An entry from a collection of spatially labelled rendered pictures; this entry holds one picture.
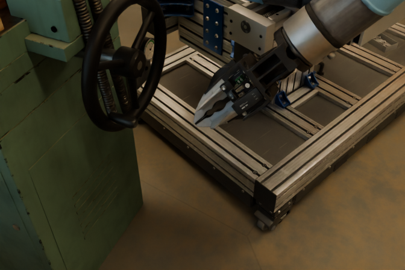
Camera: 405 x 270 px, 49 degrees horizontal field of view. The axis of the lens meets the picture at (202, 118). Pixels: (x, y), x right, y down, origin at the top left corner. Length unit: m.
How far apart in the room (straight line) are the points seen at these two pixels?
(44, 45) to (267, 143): 0.93
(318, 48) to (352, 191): 1.23
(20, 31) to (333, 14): 0.58
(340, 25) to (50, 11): 0.52
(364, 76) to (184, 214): 0.96
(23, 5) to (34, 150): 0.32
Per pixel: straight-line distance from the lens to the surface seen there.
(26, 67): 0.95
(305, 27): 0.60
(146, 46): 1.20
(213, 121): 0.71
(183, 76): 1.88
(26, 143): 1.01
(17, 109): 0.96
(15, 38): 0.91
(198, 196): 1.68
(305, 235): 1.62
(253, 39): 1.15
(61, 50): 0.87
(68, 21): 0.86
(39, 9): 0.89
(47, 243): 1.23
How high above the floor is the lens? 1.32
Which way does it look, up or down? 41 degrees down
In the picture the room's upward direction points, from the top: straight up
